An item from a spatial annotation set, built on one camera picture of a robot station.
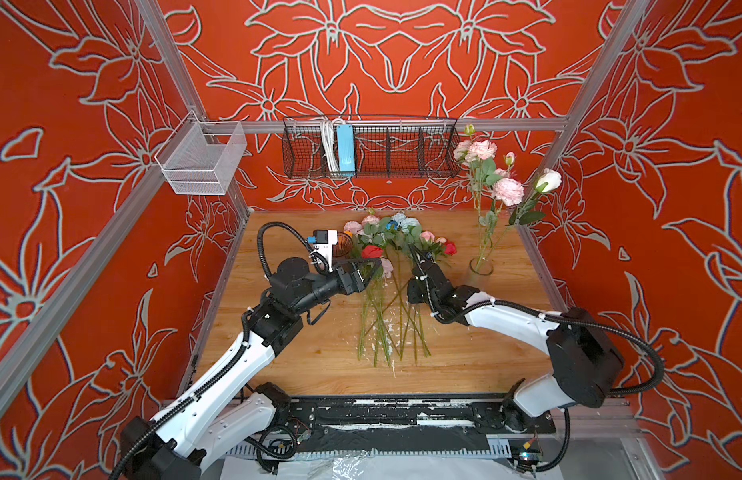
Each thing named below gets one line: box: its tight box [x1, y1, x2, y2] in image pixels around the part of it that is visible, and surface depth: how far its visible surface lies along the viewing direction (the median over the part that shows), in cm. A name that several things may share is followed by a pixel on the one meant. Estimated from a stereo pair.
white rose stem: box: [480, 168, 562, 269], surface depth 71 cm
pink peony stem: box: [454, 123, 525, 271], surface depth 74 cm
